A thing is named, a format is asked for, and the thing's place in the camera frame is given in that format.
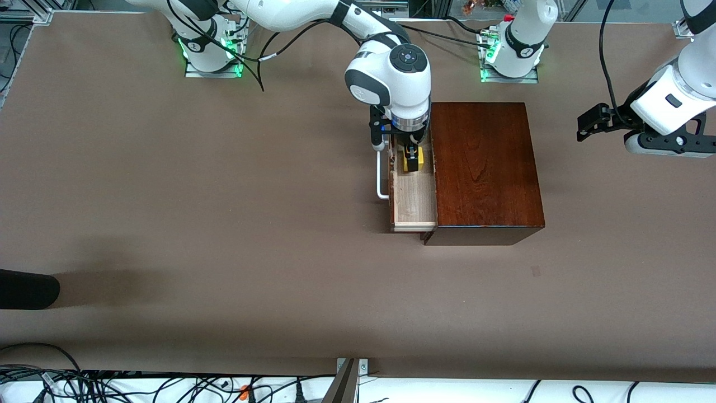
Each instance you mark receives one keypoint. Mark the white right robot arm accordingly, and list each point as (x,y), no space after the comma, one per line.
(391,84)

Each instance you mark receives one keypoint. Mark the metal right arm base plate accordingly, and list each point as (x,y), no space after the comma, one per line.
(193,73)

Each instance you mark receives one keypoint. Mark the brown paper table cover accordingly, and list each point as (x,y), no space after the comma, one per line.
(224,196)

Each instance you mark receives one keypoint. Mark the dark wooden cabinet box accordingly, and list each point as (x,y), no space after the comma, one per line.
(486,168)

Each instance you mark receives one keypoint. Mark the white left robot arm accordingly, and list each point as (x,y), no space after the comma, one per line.
(693,73)

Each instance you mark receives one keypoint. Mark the metal table corner bracket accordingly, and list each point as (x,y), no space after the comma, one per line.
(681,29)

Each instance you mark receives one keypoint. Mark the black power plug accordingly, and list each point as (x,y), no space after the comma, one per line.
(299,394)

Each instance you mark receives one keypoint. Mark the yellow block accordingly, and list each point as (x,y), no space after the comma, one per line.
(422,162)

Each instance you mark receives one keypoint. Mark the dark metal post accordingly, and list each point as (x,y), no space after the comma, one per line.
(341,389)

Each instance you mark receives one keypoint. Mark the orange connector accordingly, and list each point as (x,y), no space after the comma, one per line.
(244,392)

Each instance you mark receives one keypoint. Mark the white power strip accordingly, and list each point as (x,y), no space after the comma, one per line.
(397,5)

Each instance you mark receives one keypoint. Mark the small metal edge bracket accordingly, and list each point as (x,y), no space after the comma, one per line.
(363,366)

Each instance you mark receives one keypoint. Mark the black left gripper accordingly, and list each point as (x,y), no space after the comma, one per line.
(622,118)

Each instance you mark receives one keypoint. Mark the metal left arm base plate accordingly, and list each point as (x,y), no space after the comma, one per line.
(526,80)

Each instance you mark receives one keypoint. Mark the black cylindrical object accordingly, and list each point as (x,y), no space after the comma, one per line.
(28,290)

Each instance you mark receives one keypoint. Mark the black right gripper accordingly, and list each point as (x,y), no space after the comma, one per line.
(411,140)

